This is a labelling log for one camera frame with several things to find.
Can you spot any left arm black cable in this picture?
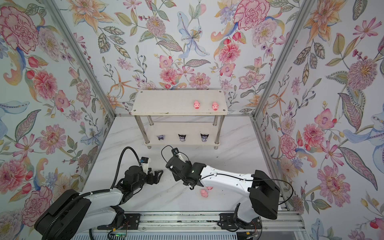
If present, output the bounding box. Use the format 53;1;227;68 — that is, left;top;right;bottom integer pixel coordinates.
41;146;142;240

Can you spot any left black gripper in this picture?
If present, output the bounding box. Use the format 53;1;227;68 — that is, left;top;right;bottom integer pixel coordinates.
131;169;164;192

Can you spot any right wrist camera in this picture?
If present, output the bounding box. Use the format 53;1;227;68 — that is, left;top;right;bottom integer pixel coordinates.
172;148;185;162

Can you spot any white two-tier shelf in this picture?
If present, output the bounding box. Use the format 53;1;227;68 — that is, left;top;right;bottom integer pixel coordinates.
132;90;229;150

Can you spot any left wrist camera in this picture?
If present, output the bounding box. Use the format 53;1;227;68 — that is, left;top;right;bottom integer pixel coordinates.
140;157;151;174

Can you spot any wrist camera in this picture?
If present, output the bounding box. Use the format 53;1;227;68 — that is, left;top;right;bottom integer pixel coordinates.
140;157;151;174
172;148;185;162

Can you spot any small purple kuromi toy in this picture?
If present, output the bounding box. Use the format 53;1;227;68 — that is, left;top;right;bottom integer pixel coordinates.
157;135;165;141

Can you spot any black kuromi toy figure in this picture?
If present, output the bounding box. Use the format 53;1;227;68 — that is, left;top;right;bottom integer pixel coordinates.
201;134;209;143

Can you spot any purple black kuromi toy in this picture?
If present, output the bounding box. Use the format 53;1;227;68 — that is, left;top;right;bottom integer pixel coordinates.
178;134;187;143

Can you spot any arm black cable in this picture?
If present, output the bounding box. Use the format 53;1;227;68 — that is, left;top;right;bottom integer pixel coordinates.
41;146;142;240
160;145;295;240

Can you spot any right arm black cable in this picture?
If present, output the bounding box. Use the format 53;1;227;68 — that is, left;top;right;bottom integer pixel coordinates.
160;145;295;240

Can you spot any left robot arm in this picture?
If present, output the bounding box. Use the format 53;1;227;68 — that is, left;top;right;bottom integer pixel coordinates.
35;166;164;240

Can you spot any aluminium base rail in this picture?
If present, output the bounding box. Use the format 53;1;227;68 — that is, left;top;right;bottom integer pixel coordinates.
71;210;307;233

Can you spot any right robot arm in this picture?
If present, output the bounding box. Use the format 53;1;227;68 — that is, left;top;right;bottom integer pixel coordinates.
166;156;281;223

